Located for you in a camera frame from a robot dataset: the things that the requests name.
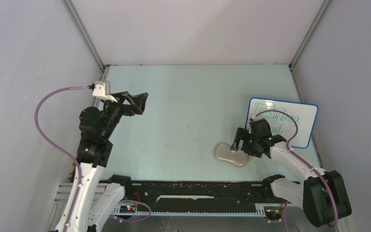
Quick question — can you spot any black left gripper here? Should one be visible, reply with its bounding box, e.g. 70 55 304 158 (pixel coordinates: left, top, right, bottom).
101 91 148 139

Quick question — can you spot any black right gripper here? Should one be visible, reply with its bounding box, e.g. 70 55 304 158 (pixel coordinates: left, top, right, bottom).
230 127 261 158

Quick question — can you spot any grey eraser sponge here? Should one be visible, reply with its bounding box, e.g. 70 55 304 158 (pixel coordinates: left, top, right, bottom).
214 143 250 167

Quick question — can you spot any blue framed small whiteboard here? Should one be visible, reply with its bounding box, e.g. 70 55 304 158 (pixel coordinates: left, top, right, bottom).
245 97 319 148

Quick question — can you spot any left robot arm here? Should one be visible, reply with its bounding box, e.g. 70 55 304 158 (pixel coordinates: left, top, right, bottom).
55 91 148 232

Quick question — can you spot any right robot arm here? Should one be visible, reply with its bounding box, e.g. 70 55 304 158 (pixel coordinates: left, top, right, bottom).
230 119 352 227

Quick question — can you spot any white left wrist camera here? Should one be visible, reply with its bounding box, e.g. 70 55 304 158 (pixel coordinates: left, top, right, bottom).
92 81 117 102

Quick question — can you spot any left aluminium frame post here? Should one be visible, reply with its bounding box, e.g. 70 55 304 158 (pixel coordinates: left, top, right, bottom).
61 0 109 81

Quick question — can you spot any aluminium frame post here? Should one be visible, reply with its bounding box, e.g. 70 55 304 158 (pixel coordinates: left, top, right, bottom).
289 0 333 102
61 0 109 81

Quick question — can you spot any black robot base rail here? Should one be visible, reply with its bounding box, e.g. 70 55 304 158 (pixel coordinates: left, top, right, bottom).
94 180 304 215

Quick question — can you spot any grey slotted cable duct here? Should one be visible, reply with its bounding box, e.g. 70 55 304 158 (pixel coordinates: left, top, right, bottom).
110 204 283 217

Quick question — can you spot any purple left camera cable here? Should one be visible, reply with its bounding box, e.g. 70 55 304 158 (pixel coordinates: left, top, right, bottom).
34 86 95 232

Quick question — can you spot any right aluminium frame post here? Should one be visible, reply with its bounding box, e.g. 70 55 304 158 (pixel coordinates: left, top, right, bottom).
289 0 333 102

